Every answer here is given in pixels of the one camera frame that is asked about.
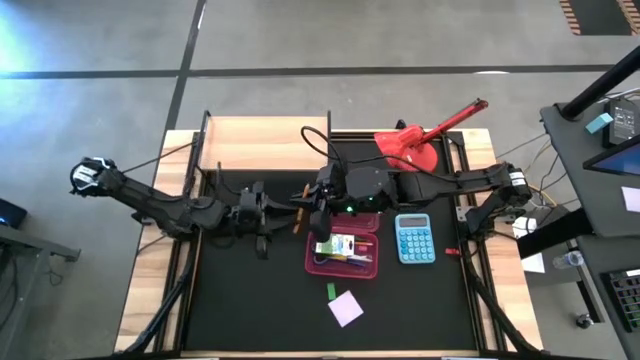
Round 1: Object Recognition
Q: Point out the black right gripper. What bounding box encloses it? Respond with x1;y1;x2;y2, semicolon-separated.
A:
294;167;397;244

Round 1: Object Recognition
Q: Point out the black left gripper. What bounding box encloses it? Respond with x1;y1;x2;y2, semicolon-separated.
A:
234;181;303;260

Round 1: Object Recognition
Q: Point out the orange wooden pencil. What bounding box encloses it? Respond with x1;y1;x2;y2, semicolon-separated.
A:
293;183;310;236

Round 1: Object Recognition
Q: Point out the pink plastic pencil case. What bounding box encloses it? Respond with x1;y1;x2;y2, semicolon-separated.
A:
303;211;381;281

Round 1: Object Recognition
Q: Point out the blue pen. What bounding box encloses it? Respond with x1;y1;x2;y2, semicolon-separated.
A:
313;253;374;267

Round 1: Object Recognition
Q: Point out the white notepad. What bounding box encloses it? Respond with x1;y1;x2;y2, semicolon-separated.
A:
327;289;365;329

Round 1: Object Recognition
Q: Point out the white green printed packet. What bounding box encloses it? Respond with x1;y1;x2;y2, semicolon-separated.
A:
314;232;357;257

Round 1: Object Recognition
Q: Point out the wooden shelf board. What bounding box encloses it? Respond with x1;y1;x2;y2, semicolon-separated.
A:
198;109;333;172

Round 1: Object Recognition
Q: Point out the light blue tray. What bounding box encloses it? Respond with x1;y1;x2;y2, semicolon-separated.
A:
394;212;437;265

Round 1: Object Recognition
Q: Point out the red desk lamp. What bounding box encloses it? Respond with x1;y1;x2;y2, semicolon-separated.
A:
373;97;490;174

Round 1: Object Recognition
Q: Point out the small white box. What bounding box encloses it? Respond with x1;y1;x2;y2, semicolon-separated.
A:
511;215;539;239

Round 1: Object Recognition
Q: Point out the white paper sheet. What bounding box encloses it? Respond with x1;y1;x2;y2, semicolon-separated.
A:
521;251;547;275

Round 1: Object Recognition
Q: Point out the grey side desk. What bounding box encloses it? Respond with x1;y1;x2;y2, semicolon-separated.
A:
0;223;82;360

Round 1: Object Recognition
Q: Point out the clear water bottle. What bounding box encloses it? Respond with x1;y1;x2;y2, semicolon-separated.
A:
551;249;585;271

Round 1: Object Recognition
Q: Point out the black side desk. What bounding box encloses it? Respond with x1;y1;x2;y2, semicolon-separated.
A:
514;99;640;360

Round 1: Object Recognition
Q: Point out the dark device with blue light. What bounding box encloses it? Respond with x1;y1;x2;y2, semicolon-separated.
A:
0;197;29;230

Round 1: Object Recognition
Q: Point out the light blue small box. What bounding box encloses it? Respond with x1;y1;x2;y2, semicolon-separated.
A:
585;111;615;136

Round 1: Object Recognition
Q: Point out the black tablet screen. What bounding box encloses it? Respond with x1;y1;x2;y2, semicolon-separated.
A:
582;133;640;177

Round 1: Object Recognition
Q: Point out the black round pole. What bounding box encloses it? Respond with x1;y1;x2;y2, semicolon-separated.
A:
559;45;640;122

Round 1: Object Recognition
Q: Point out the pale purple paper note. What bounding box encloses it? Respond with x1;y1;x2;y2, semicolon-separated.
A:
620;185;640;214

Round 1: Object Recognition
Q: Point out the black power adapter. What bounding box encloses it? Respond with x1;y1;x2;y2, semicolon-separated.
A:
601;96;640;150

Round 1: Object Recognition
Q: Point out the black keypad with green keys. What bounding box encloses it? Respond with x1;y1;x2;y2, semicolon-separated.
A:
598;267;640;335

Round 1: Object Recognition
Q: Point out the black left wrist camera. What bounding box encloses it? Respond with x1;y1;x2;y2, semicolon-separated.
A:
237;187;258;216

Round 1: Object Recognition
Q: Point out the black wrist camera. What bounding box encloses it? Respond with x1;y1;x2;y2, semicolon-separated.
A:
237;187;258;216
316;162;348;198

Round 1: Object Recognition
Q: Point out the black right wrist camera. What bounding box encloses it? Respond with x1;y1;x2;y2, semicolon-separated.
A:
316;162;348;198

